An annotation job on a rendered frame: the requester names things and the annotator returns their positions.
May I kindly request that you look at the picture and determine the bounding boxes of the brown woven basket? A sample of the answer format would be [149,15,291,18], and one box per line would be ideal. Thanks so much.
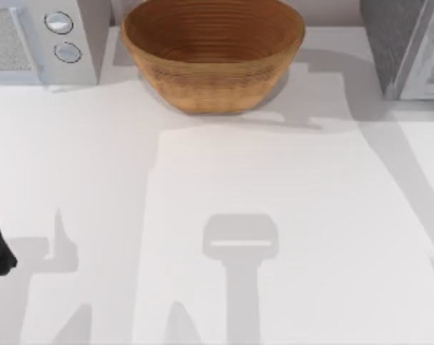
[121,0,307,115]

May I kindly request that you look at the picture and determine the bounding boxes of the pale microwave oven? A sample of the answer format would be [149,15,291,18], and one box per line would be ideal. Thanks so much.
[0,0,112,87]

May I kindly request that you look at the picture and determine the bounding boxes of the round microwave knob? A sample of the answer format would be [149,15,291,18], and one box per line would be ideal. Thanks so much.
[53,41,83,64]
[43,11,75,35]

